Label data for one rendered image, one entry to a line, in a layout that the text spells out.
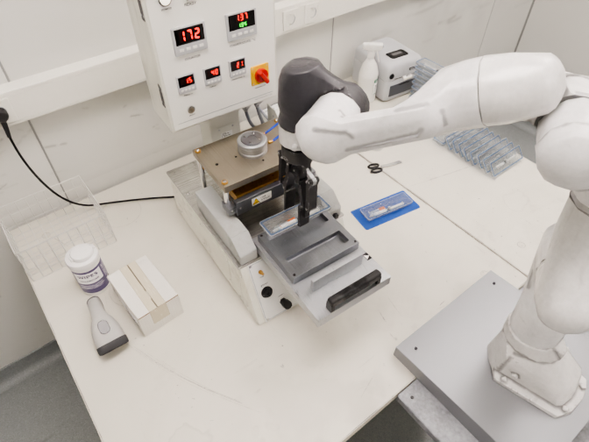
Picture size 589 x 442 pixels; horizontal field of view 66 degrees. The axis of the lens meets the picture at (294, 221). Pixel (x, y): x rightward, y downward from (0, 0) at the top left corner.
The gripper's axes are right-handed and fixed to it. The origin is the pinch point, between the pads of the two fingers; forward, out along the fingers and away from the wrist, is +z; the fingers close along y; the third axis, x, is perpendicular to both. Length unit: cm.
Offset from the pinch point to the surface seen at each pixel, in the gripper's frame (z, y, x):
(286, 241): 8.7, 1.8, -4.1
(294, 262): 8.6, 8.5, -6.3
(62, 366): 109, -62, -77
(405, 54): 10, -57, 94
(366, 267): 9.2, 19.0, 8.3
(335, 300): 5.3, 24.2, -5.9
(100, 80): -8, -70, -24
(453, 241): 31, 16, 52
